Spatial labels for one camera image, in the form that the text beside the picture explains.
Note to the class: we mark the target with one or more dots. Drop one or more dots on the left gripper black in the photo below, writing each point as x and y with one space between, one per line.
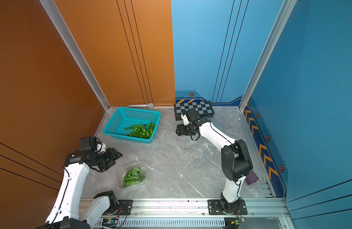
113 155

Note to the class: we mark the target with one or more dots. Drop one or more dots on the left green circuit board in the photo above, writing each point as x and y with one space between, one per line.
110 223

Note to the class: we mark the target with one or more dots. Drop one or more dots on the teal plastic basket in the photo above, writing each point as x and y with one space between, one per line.
125 117

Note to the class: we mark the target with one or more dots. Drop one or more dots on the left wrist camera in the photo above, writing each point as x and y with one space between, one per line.
91 144

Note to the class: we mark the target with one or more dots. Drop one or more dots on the green peppers bunch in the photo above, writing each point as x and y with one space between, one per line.
134 177
142 131

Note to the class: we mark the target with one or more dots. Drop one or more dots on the aluminium front rail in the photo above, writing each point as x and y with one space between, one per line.
204 207

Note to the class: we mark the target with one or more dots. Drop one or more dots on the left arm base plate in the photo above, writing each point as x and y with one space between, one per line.
122 207

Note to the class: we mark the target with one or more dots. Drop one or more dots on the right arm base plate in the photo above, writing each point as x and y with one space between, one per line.
222 207

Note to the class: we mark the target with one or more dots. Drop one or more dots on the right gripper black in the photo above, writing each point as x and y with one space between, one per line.
181 130

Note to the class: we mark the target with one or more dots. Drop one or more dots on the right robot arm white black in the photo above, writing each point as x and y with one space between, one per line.
236 162

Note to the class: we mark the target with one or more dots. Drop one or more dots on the purple small block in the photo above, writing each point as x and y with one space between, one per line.
251 178

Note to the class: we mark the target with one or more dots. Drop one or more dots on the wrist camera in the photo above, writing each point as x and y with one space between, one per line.
190 116
91 144

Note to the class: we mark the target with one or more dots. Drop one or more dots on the silver metal cylinder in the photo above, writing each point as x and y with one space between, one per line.
149 105

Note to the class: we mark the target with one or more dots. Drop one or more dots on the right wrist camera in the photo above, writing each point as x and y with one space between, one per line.
190 116

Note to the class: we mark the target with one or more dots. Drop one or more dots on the white vent grille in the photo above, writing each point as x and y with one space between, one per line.
170 222

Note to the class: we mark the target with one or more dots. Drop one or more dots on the clear clamshell container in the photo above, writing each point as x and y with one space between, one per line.
124 169
198 154

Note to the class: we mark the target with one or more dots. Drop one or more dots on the black white checkerboard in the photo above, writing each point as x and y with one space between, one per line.
204 108

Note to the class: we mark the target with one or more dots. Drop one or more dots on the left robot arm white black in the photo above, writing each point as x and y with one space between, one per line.
65 212

